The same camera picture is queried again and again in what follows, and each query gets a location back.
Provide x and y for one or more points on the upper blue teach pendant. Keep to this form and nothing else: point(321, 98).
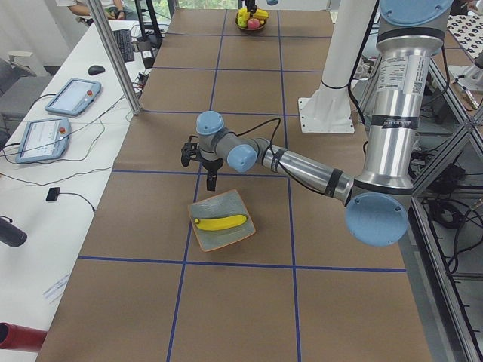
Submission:
point(74, 97)

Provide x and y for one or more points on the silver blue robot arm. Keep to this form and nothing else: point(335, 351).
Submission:
point(269, 2)
point(376, 201)

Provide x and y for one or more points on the small black box device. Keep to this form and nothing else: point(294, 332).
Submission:
point(53, 194)

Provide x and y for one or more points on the square grey orange-rimmed plate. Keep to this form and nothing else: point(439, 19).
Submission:
point(221, 205)

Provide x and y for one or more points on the large yellow banana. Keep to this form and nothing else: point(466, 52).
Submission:
point(219, 224)

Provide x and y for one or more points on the red cylinder object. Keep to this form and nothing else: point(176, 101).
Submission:
point(21, 338)

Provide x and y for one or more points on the black computer mouse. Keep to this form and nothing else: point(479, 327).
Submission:
point(96, 70)

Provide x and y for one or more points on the black keyboard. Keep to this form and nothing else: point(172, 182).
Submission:
point(123, 40)

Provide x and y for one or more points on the lower blue teach pendant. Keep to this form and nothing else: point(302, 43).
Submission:
point(44, 140)

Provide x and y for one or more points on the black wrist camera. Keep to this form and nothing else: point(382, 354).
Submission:
point(190, 152)

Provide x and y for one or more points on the blue teach pendant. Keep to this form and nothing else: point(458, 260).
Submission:
point(44, 140)
point(74, 97)

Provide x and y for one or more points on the brown wicker basket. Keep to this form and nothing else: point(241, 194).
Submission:
point(262, 26)

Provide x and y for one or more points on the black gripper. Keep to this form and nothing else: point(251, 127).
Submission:
point(250, 5)
point(212, 164)

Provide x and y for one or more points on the aluminium frame post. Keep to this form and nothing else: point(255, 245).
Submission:
point(106, 36)

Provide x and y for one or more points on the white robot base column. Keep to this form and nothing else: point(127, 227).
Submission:
point(328, 110)

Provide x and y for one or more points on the pink red apple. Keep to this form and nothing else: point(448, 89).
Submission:
point(253, 24)

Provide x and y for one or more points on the brown paper table mat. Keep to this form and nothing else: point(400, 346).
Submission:
point(301, 288)

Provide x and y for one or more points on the dark grey cylinder object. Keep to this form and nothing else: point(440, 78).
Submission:
point(10, 234)

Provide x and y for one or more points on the aluminium frame rack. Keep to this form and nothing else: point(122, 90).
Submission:
point(443, 250)

